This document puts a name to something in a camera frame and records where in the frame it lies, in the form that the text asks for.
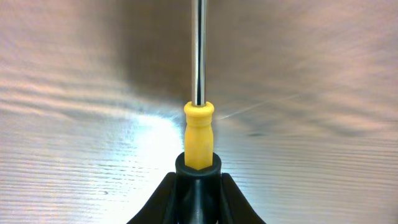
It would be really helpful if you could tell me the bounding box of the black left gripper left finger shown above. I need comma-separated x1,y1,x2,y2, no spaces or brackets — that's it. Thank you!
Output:
127,172,177,224

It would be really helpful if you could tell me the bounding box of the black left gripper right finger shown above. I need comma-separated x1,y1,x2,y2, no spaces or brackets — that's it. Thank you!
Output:
219,173,266,224

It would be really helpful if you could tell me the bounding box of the black yellow screwdriver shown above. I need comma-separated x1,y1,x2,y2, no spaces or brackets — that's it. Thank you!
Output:
175,0,221,223

